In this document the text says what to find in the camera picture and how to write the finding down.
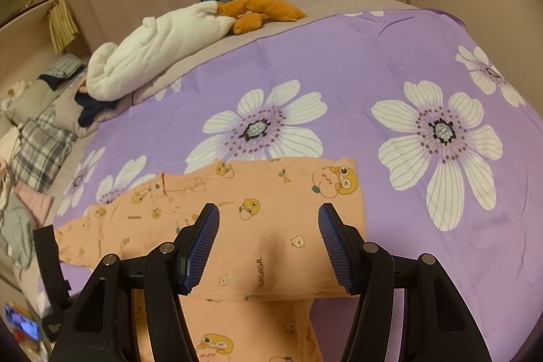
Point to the grey cloth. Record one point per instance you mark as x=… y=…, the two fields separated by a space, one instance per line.
x=15 y=230

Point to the grey plaid pillow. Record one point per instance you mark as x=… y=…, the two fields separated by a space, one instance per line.
x=42 y=150

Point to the purple floral blanket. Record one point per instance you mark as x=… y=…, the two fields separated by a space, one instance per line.
x=360 y=69

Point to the small lit screen device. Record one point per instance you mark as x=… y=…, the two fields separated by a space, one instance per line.
x=23 y=321

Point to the hanging tasselled cloth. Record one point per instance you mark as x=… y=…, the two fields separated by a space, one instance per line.
x=63 y=25

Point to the folded blue plaid clothes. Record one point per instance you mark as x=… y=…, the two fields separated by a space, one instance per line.
x=63 y=67

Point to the peach printed baby garment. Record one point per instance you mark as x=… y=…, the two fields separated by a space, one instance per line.
x=263 y=226

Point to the pink folded cloth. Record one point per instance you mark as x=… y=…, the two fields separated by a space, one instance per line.
x=36 y=203

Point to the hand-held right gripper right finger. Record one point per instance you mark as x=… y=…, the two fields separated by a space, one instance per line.
x=333 y=247

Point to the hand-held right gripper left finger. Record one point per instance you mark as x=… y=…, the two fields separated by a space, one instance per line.
x=202 y=247

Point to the dark navy cloth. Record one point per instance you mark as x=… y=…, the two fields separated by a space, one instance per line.
x=91 y=111

